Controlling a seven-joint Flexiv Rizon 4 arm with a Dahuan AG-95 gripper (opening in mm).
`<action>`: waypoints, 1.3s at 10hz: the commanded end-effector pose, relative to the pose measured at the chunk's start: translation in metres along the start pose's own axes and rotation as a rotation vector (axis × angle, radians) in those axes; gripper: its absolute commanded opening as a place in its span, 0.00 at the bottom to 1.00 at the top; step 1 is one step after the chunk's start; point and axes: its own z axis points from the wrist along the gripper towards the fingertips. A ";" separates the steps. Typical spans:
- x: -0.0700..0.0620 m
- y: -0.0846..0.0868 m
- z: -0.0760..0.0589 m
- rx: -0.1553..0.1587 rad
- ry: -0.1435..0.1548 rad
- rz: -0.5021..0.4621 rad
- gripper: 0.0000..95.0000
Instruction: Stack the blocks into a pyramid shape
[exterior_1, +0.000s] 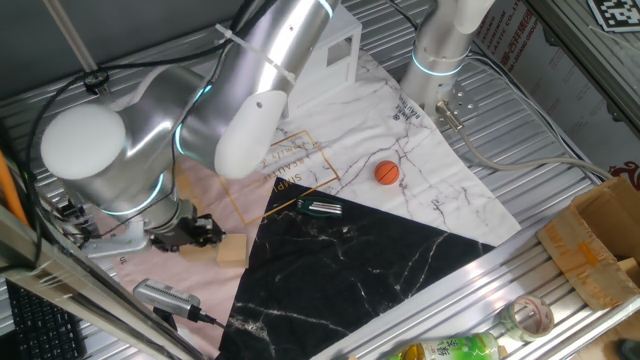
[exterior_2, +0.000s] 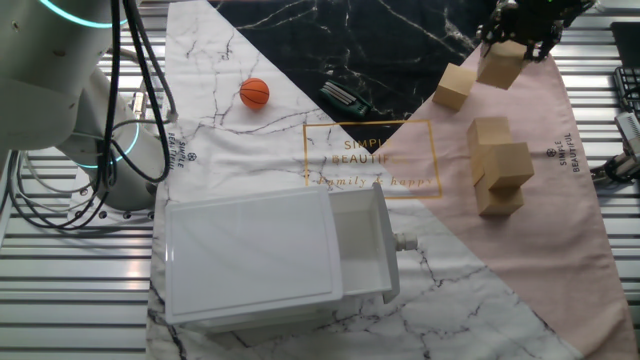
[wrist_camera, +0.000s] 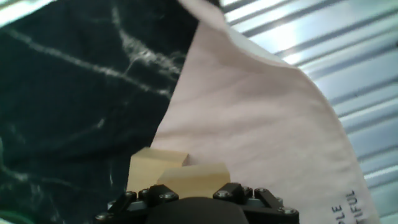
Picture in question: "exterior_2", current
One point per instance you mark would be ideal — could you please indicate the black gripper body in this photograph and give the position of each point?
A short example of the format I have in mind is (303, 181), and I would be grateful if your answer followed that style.
(527, 20)

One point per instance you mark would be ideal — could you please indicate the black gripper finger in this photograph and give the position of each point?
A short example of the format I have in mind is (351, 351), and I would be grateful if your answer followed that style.
(489, 32)
(545, 47)

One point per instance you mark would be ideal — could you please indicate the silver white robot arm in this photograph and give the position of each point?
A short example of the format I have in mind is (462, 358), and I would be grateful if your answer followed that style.
(45, 75)

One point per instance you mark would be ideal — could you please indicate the black keyboard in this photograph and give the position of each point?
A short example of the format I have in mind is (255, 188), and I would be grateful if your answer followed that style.
(629, 90)

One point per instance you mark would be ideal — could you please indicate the small gray clamped device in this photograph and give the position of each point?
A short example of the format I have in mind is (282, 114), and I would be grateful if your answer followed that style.
(631, 132)

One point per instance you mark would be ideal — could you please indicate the green holder with silver bits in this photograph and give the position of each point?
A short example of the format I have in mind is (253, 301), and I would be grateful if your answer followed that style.
(345, 99)

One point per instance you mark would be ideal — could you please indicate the marble pink black cloth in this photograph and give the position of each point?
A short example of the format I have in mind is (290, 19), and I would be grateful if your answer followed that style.
(500, 280)

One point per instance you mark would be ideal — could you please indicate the small orange basketball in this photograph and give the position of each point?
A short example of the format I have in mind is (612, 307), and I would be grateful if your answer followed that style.
(254, 94)

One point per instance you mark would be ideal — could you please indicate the white plastic drawer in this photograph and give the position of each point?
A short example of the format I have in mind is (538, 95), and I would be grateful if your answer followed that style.
(362, 250)

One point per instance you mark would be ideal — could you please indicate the white plastic drawer cabinet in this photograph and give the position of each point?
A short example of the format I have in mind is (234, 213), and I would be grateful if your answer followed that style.
(250, 255)

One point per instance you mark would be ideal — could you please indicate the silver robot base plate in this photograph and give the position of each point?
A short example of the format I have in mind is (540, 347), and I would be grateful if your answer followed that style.
(125, 215)

